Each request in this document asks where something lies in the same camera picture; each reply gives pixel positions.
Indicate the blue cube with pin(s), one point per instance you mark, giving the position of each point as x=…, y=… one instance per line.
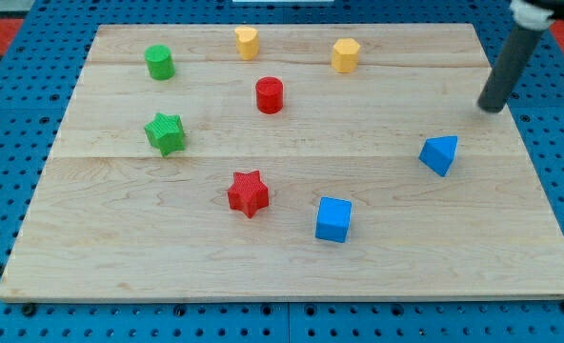
x=333, y=219

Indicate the wooden board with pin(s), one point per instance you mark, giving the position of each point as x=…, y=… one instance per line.
x=113, y=221

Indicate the red star block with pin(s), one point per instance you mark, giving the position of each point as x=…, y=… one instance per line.
x=248, y=193

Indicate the red cylinder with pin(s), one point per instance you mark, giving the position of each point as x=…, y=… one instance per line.
x=269, y=94

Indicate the green star block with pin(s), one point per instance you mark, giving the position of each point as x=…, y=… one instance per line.
x=166, y=133

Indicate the yellow hexagon block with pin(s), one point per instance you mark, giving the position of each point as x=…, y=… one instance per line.
x=345, y=55

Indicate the yellow heart block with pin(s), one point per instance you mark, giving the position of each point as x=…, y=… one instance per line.
x=247, y=42

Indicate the blue triangular prism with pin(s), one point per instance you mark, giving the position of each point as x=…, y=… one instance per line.
x=438, y=153

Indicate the green cylinder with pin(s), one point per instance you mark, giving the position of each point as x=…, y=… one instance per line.
x=159, y=62

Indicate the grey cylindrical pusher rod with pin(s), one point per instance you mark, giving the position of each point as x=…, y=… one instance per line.
x=508, y=67

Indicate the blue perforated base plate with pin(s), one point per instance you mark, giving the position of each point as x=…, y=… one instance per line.
x=37, y=76

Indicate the white rod mount collar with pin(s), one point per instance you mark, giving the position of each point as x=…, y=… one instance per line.
x=531, y=17

